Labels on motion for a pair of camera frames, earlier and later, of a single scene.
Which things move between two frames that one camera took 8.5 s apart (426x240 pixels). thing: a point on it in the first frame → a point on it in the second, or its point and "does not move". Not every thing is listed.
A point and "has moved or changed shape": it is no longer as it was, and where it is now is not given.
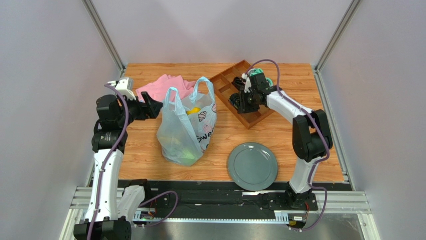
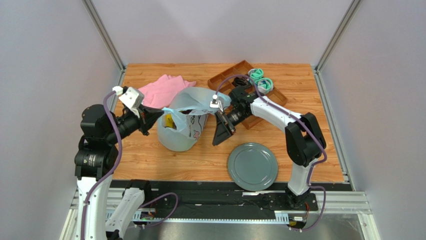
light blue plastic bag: [187, 124] has moved or changed shape
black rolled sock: [239, 81] does not move
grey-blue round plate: [252, 166] does not move
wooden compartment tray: [224, 83] does not move
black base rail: [221, 200] does not move
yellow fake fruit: [195, 110] → [169, 121]
